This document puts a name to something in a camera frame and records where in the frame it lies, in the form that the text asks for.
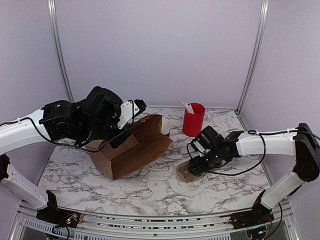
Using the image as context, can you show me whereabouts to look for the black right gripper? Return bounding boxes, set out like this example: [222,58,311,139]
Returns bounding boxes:
[189,148,223,175]

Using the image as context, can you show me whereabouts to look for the brown cardboard cup carrier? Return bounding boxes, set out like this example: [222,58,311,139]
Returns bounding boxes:
[176,161,204,184]

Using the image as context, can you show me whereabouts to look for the brown paper bag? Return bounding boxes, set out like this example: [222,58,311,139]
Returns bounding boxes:
[89,114,173,181]

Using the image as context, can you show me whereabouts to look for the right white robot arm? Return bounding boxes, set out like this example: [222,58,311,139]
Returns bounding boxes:
[188,122,320,225]

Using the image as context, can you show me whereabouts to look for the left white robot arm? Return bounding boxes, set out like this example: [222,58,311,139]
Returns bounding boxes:
[0,86,147,228]

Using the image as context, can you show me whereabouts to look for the red cylindrical holder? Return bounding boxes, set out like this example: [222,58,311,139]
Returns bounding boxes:
[182,103,206,137]

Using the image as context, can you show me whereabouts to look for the white wrapped stirrer packets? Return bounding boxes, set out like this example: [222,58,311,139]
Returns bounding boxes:
[181,101,194,114]

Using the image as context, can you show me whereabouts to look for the stacked black paper cups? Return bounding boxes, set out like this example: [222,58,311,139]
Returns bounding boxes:
[161,117,172,137]

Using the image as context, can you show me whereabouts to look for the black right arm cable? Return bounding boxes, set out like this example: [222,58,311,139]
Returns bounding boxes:
[186,128,320,176]

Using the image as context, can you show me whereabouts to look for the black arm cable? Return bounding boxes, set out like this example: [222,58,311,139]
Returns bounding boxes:
[0,117,113,153]
[186,128,320,176]

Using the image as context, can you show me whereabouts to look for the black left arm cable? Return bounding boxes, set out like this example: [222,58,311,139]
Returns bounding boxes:
[0,117,113,153]

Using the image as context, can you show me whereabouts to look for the aluminium front rail base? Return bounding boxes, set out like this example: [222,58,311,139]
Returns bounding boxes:
[8,201,302,240]

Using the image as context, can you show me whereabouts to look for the aluminium frame post left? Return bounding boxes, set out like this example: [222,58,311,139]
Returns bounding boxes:
[47,0,74,102]

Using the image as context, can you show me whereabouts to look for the aluminium frame post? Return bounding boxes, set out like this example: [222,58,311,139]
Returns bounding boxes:
[236,0,270,115]
[47,0,74,102]

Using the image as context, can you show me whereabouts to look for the aluminium frame post right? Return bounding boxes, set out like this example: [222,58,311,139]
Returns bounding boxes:
[236,0,270,115]

